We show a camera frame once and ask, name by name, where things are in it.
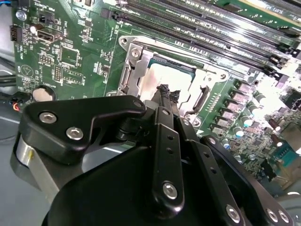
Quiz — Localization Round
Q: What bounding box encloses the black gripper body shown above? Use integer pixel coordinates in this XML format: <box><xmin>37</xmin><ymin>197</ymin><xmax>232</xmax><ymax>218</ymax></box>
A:
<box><xmin>47</xmin><ymin>119</ymin><xmax>268</xmax><ymax>226</ymax></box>

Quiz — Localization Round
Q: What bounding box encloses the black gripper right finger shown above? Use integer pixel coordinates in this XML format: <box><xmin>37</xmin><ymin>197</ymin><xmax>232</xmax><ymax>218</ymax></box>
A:
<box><xmin>170</xmin><ymin>90</ymin><xmax>295</xmax><ymax>226</ymax></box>

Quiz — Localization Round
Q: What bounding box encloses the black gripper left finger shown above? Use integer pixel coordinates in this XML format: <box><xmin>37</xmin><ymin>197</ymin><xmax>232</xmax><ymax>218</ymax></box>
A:
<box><xmin>10</xmin><ymin>83</ymin><xmax>186</xmax><ymax>214</ymax></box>

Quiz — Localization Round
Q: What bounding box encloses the metal socket cover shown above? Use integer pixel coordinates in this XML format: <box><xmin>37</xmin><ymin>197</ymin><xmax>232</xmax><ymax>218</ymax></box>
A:
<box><xmin>126</xmin><ymin>46</ymin><xmax>223</xmax><ymax>118</ymax></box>

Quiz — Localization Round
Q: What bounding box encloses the silver CPU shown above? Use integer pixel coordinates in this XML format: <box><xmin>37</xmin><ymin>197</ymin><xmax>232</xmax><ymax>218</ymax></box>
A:
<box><xmin>138</xmin><ymin>56</ymin><xmax>199</xmax><ymax>113</ymax></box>

